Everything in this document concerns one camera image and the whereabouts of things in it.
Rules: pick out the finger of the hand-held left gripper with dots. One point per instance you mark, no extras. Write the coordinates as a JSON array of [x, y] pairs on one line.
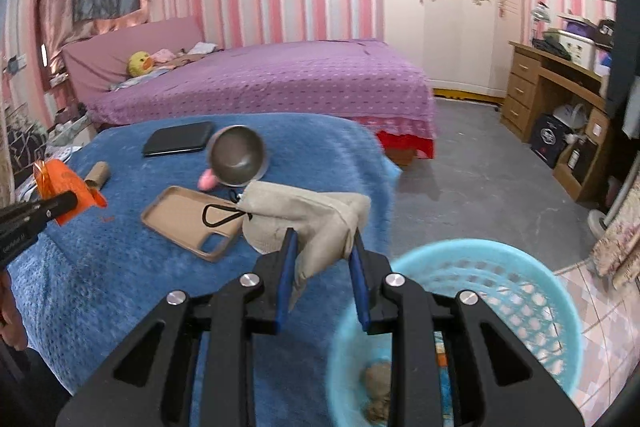
[[57, 206]]

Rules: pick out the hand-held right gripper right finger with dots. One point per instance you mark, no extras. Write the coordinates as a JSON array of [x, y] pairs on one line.
[[357, 279]]

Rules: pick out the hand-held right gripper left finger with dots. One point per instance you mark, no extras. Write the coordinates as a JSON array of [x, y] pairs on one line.
[[286, 272]]

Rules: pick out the orange snack packet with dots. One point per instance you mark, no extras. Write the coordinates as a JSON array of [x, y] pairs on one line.
[[67, 179]]

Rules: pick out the beige cloth pouch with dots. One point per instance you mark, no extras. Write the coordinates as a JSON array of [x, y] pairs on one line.
[[310, 212]]

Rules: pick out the light blue plastic basket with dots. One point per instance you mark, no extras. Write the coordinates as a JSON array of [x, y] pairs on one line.
[[500, 267]]

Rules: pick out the person's left hand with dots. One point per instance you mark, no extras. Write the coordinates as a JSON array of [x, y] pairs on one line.
[[11, 312]]

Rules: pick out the brown cardboard tube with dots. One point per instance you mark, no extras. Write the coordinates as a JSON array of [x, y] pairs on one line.
[[97, 173]]

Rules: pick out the brown crumpled paper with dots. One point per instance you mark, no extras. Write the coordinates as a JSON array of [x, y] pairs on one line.
[[377, 382]]

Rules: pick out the beige phone case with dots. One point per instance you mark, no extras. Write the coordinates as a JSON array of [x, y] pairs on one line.
[[170, 212]]

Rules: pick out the pink cup with metal lining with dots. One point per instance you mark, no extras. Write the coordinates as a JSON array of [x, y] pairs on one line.
[[235, 157]]

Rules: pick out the pink covered headboard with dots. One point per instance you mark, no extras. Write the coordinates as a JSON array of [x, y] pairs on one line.
[[100, 52]]

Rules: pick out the yellow duck plush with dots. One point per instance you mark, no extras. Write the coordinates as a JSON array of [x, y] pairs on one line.
[[140, 64]]

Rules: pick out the pink plush toy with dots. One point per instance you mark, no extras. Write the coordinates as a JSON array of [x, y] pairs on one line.
[[162, 55]]

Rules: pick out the bed with purple bedspread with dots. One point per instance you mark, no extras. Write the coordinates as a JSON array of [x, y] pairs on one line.
[[280, 82]]

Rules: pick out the black printed bag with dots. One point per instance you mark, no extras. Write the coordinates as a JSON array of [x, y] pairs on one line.
[[547, 139]]

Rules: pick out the white fan stand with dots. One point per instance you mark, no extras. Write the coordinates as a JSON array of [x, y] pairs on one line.
[[597, 222]]

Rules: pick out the wooden desk with drawers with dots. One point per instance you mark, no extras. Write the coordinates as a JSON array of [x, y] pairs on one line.
[[522, 92]]

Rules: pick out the floral curtain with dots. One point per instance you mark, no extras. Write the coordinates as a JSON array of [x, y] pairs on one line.
[[620, 237]]

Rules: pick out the white appliance under desk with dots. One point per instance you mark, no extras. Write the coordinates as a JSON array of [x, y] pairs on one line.
[[567, 114]]

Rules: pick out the cream wardrobe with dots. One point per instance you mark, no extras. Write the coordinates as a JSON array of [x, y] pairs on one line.
[[450, 17]]

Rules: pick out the dark clothes pile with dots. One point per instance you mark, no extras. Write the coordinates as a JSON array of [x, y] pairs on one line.
[[550, 47]]

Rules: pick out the white storage box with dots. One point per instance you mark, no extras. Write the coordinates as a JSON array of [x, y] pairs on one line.
[[577, 49]]

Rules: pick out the dark hanging jacket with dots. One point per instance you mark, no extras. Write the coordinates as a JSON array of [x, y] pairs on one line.
[[625, 32]]

